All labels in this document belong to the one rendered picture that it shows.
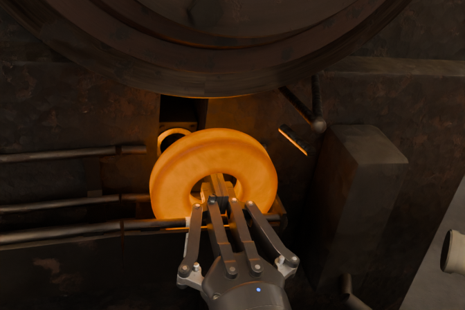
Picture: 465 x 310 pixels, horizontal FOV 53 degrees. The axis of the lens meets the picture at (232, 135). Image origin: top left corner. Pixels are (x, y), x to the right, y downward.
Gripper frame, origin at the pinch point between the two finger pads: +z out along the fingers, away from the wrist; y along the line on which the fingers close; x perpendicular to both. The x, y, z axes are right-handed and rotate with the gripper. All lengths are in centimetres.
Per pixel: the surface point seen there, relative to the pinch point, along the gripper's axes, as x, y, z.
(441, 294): -77, 90, 28
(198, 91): 14.5, -4.1, -1.8
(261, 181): 1.5, 5.4, -1.2
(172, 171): 3.2, -5.6, -0.9
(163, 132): 0.7, -5.3, 9.9
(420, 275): -78, 87, 36
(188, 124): 1.8, -2.0, 10.3
